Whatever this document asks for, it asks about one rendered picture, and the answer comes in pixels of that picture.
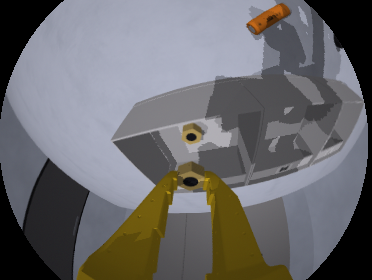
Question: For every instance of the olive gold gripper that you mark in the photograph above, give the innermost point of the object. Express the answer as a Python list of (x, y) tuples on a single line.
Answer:
[(131, 253)]

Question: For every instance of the black hex nut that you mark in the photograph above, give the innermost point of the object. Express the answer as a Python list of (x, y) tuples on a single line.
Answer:
[(338, 44)]

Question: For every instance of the gold hex nut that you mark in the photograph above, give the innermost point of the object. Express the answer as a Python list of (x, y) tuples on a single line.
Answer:
[(190, 176), (191, 133)]

